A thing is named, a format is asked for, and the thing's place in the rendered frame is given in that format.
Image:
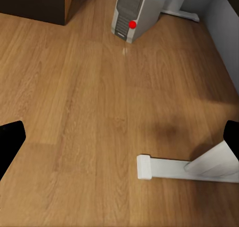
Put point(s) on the desktop computer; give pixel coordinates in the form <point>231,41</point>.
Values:
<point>132,18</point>

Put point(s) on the desk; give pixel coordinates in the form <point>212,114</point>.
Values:
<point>218,164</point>

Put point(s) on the cabinet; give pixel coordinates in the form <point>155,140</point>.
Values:
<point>53,11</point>

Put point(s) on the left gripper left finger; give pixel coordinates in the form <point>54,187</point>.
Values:
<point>12,137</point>

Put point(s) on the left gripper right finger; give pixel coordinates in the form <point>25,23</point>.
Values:
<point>231,136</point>

